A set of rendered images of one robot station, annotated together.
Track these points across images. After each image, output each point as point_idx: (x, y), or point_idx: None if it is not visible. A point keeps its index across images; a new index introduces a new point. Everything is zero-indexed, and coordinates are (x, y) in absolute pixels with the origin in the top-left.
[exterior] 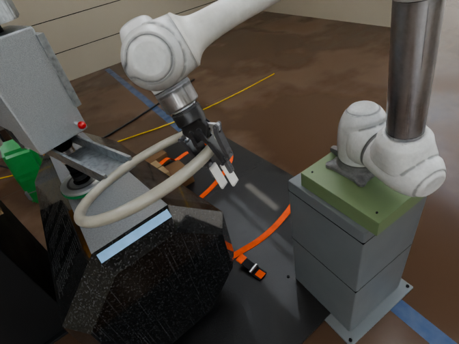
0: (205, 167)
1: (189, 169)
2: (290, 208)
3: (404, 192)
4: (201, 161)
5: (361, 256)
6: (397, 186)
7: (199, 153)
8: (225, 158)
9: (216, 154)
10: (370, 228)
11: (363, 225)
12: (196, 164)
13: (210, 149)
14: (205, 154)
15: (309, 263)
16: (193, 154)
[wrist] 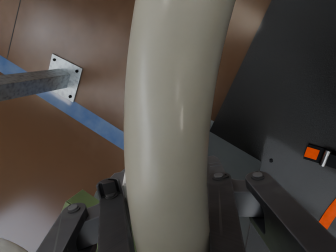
0: (228, 174)
1: (136, 6)
2: (245, 239)
3: (0, 242)
4: (123, 125)
5: (123, 169)
6: (2, 250)
7: (164, 198)
8: (95, 216)
9: (114, 224)
10: (87, 197)
11: (97, 202)
12: (126, 82)
13: (136, 249)
14: (129, 193)
15: (227, 171)
16: (286, 225)
